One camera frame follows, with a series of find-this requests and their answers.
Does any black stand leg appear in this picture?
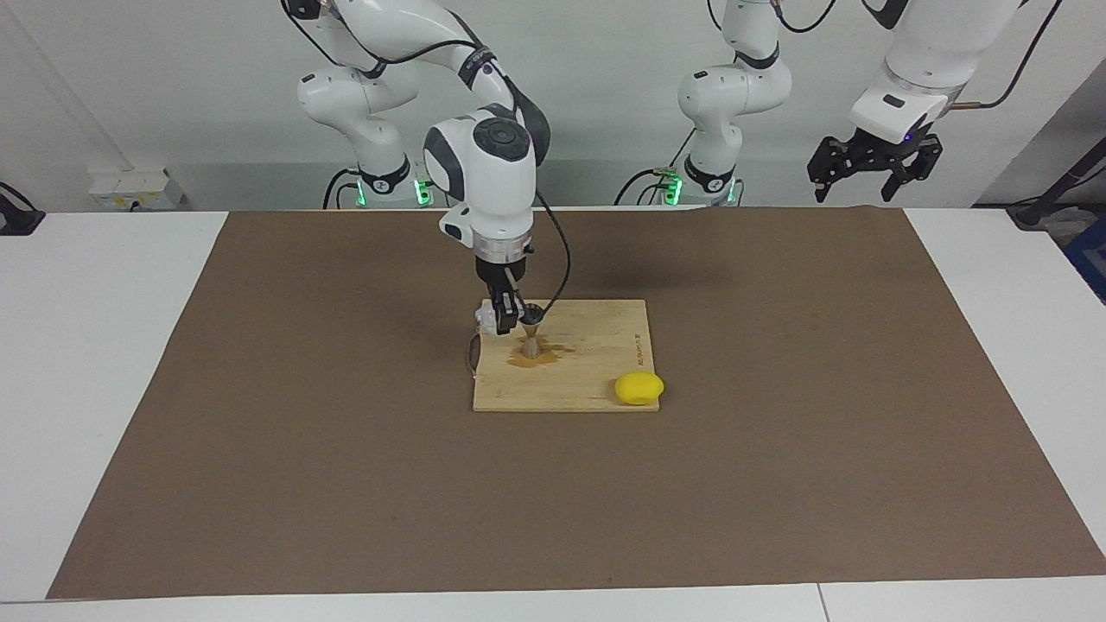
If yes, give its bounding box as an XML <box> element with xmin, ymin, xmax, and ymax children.
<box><xmin>1011</xmin><ymin>138</ymin><xmax>1106</xmax><ymax>230</ymax></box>

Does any steel double jigger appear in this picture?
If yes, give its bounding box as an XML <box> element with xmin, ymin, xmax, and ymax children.
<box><xmin>517</xmin><ymin>302</ymin><xmax>547</xmax><ymax>360</ymax></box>

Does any black right base cable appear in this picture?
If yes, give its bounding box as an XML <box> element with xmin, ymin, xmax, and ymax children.
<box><xmin>323</xmin><ymin>168</ymin><xmax>362</xmax><ymax>210</ymax></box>

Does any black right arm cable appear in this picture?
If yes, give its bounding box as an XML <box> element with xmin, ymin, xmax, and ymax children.
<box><xmin>281</xmin><ymin>0</ymin><xmax>571</xmax><ymax>327</ymax></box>

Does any black base cable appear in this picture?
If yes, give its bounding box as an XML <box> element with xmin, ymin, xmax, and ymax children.
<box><xmin>613</xmin><ymin>128</ymin><xmax>696</xmax><ymax>206</ymax></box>
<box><xmin>323</xmin><ymin>168</ymin><xmax>362</xmax><ymax>210</ymax></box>

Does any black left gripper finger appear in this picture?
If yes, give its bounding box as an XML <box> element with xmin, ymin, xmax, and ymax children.
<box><xmin>807</xmin><ymin>136</ymin><xmax>852</xmax><ymax>204</ymax></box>
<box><xmin>880</xmin><ymin>138</ymin><xmax>944</xmax><ymax>201</ymax></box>

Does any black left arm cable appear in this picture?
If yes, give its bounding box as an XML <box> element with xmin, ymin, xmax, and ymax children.
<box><xmin>709</xmin><ymin>0</ymin><xmax>1064</xmax><ymax>110</ymax></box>

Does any large brown table mat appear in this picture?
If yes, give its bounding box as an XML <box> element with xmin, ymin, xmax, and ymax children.
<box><xmin>46</xmin><ymin>206</ymin><xmax>1106</xmax><ymax>600</ymax></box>

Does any wooden cutting board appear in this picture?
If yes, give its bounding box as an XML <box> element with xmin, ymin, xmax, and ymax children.
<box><xmin>467</xmin><ymin>299</ymin><xmax>660</xmax><ymax>413</ymax></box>

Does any black clamp bracket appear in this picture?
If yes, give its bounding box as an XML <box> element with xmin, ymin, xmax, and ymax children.
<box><xmin>0</xmin><ymin>181</ymin><xmax>46</xmax><ymax>236</ymax></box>

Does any yellow lemon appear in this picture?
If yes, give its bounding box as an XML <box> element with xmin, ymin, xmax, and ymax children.
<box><xmin>614</xmin><ymin>371</ymin><xmax>665</xmax><ymax>406</ymax></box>

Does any white power strip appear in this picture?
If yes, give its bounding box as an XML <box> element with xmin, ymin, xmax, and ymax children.
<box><xmin>88</xmin><ymin>167</ymin><xmax>185</xmax><ymax>211</ymax></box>

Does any small clear plastic cup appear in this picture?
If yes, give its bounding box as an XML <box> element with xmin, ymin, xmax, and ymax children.
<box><xmin>478</xmin><ymin>301</ymin><xmax>519</xmax><ymax>336</ymax></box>

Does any blue floor object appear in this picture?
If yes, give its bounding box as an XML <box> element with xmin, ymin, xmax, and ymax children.
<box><xmin>1065</xmin><ymin>216</ymin><xmax>1106</xmax><ymax>305</ymax></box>

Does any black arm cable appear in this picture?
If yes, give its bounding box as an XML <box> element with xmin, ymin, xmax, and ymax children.
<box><xmin>281</xmin><ymin>0</ymin><xmax>571</xmax><ymax>327</ymax></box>
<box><xmin>709</xmin><ymin>0</ymin><xmax>1064</xmax><ymax>110</ymax></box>

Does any black left base cable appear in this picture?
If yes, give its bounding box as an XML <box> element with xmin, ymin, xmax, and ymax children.
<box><xmin>613</xmin><ymin>128</ymin><xmax>696</xmax><ymax>206</ymax></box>

